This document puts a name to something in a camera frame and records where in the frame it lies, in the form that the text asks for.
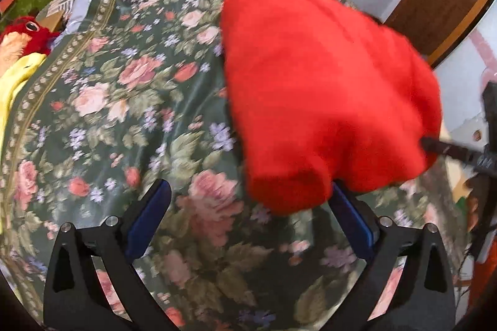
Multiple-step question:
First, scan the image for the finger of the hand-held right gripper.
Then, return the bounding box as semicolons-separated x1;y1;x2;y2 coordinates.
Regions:
421;137;490;166

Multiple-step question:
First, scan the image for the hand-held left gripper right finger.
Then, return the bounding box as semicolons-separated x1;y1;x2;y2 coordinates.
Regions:
332;181;457;331

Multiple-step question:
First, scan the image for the grey patterned cloth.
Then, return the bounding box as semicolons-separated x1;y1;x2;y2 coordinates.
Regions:
64;0;107;33

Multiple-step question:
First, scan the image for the floral green bedspread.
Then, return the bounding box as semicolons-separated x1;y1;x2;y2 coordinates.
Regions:
0;0;478;331

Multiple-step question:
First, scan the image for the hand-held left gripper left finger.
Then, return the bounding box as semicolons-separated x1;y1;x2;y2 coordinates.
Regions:
43;179;172;331

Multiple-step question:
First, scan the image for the yellow towel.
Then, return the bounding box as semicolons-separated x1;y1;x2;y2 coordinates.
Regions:
0;52;47;234

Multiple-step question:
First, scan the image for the red plush toy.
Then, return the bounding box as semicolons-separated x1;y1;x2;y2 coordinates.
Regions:
0;16;62;58

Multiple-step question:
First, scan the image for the red fleece garment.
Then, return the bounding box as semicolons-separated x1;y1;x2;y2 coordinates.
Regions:
213;0;444;216

